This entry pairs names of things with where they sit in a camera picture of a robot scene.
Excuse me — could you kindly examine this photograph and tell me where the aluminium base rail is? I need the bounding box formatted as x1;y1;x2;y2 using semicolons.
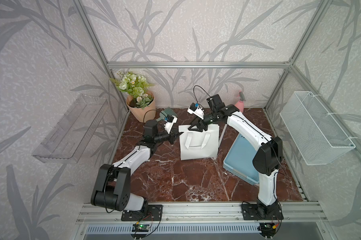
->
76;202;330;239

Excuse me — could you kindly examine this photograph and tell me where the white strip on table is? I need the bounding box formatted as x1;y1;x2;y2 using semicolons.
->
218;124;227;147

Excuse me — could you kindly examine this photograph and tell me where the white wire mesh basket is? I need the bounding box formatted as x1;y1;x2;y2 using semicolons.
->
280;91;355;166

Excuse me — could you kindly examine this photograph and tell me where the artificial green white plant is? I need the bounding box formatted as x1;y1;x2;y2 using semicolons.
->
110;71;154;109

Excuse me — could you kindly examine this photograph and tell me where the beige ribbed flower pot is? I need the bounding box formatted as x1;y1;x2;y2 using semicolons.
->
126;91;156;123

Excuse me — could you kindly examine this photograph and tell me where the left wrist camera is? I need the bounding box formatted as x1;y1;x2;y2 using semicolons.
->
164;115;178;134

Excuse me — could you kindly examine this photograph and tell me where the pink spray bottle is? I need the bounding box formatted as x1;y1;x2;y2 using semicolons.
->
235;91;245;113

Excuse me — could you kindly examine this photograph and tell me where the right circuit board with wires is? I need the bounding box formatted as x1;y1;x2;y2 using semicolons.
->
259;223;279;233

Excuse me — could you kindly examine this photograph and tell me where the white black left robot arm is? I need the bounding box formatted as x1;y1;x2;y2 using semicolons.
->
91;120;181;221

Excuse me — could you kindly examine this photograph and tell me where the small green hand brush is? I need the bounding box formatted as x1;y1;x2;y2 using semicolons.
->
156;108;178;122

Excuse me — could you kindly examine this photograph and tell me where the clear plastic wall shelf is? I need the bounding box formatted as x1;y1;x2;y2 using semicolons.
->
32;94;109;164

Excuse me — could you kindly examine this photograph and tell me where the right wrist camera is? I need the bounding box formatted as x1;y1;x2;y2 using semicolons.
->
187;103;204;120

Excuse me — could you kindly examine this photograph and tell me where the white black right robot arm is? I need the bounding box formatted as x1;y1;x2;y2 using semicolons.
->
187;95;284;221

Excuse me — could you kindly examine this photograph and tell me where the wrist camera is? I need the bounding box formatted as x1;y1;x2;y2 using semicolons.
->
164;115;178;134
187;103;204;120

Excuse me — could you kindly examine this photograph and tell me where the green circuit board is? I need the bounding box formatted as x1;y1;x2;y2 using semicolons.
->
132;224;151;233

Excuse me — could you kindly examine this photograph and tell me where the white insulated delivery bag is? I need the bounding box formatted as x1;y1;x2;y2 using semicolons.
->
179;124;219;161

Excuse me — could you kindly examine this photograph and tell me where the light blue plastic basket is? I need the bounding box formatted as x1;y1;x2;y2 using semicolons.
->
223;134;259;185

